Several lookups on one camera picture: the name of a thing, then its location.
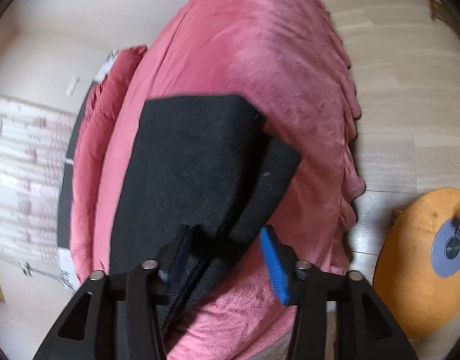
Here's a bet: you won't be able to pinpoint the white wall switch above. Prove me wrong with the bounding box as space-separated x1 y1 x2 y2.
65 76 80 97

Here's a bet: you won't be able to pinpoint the dark grey headboard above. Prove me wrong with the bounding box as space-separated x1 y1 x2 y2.
56 80 98 249

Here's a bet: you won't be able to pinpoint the grey round disc device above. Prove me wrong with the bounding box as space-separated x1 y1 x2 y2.
430 217 460 278

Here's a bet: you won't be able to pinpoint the pink bed blanket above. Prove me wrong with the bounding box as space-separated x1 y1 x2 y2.
93 0 364 359

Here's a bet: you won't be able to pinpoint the red rolled duvet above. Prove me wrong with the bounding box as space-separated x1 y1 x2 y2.
70 45 148 283

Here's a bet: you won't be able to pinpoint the orange round cushion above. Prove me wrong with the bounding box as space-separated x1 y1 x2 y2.
373 188 460 339

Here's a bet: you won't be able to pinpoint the patterned window curtain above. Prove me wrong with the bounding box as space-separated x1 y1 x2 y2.
0 95 76 263

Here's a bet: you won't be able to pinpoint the black pants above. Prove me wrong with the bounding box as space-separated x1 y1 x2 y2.
110 95 301 336

